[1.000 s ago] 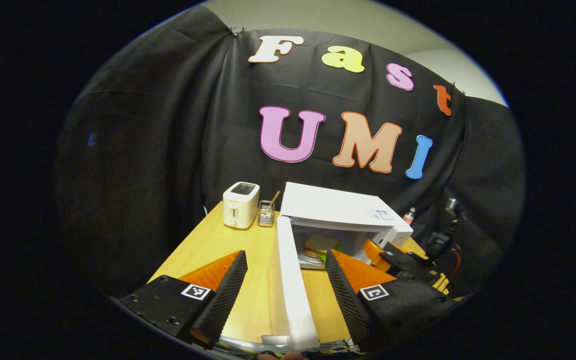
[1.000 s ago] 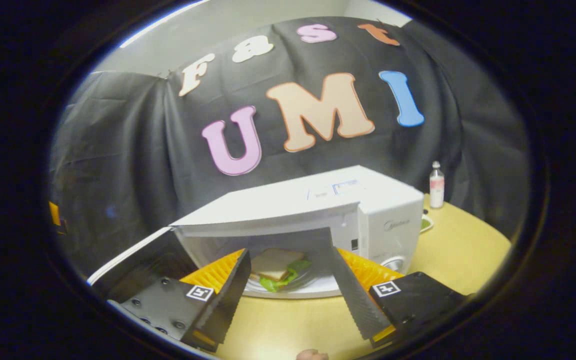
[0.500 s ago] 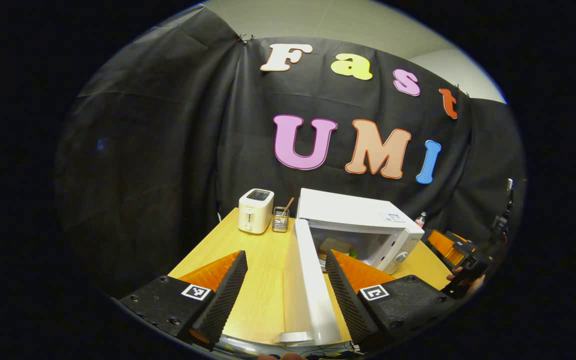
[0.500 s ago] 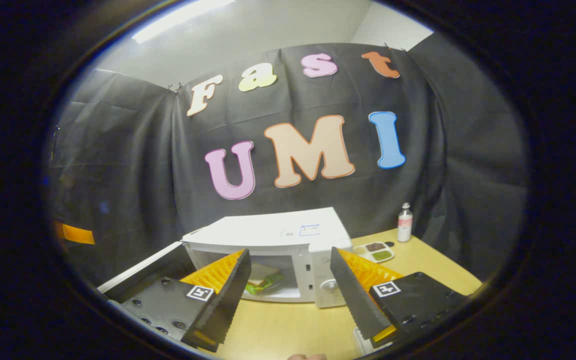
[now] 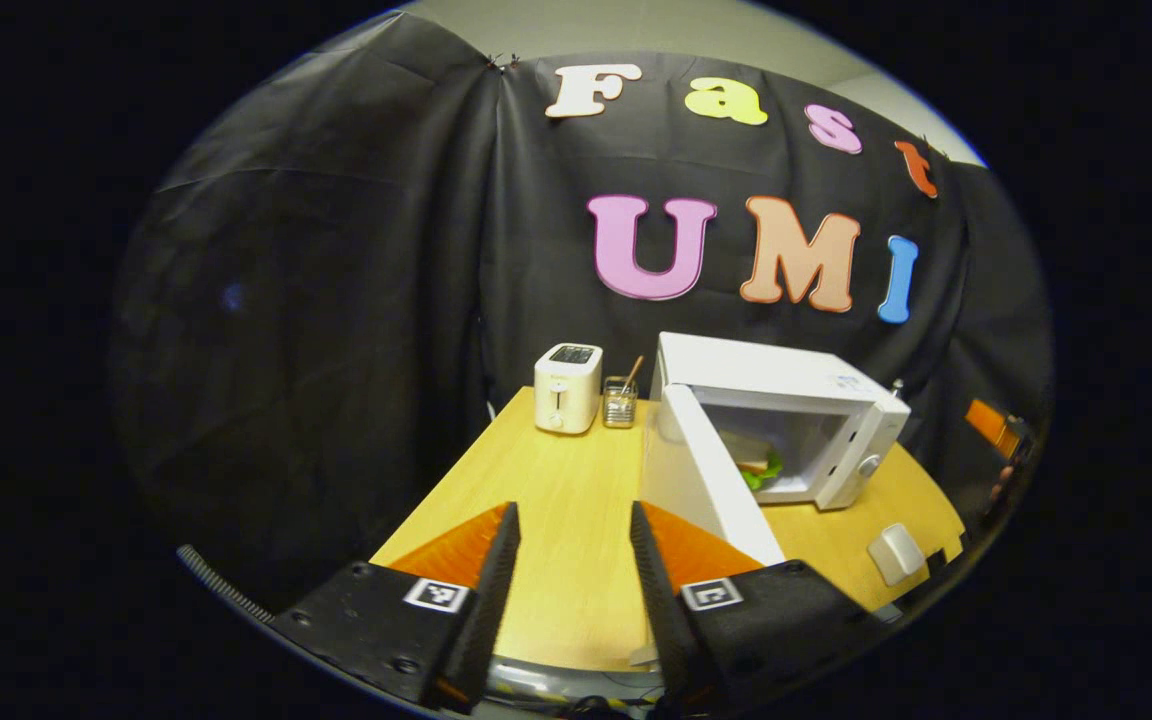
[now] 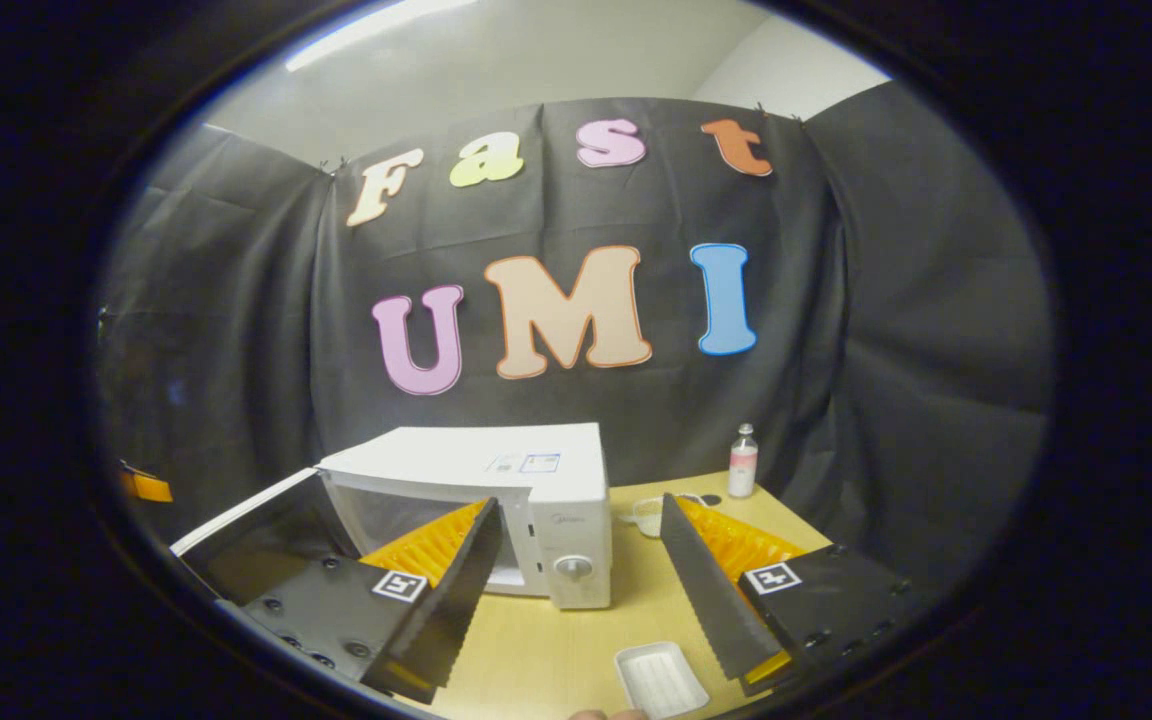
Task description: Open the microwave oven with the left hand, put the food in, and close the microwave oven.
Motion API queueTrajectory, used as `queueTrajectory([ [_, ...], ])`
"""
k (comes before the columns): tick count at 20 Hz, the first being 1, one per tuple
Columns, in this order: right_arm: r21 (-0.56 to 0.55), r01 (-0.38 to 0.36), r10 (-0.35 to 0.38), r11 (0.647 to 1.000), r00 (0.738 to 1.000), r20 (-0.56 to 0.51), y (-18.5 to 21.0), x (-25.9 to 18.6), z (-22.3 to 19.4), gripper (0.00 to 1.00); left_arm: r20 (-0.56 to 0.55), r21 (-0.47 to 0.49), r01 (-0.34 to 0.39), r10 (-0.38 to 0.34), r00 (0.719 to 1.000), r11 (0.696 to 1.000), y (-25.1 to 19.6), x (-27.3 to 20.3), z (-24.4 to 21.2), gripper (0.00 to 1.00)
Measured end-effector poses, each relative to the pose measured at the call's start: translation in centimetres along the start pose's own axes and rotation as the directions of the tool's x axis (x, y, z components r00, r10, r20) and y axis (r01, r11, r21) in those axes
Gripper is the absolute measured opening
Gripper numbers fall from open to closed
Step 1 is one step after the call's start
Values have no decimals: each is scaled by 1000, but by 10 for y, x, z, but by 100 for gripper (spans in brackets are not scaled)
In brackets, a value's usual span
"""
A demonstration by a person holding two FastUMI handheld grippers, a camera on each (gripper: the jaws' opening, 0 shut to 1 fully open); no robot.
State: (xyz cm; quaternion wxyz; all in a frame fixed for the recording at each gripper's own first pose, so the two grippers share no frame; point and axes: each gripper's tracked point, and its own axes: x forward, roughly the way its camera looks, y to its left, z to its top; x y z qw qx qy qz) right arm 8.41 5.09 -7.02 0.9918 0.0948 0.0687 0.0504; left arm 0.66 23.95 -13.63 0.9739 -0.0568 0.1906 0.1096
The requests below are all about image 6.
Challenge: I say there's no white compartment sauce dish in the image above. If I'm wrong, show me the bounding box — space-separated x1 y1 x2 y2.
633 493 709 538

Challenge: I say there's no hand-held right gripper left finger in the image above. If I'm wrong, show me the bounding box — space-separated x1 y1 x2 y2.
216 498 505 705

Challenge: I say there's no small bottle with pink label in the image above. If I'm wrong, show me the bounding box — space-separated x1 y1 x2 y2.
728 423 760 499

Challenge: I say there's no white microwave oven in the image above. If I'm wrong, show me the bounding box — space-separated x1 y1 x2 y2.
171 422 614 611

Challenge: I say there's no black backdrop cloth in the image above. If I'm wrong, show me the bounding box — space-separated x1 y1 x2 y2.
94 80 1055 601

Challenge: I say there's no white foam tray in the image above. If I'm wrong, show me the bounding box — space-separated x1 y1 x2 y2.
614 641 710 719

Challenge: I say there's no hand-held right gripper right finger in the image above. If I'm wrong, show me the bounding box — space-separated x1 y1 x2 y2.
659 492 922 698

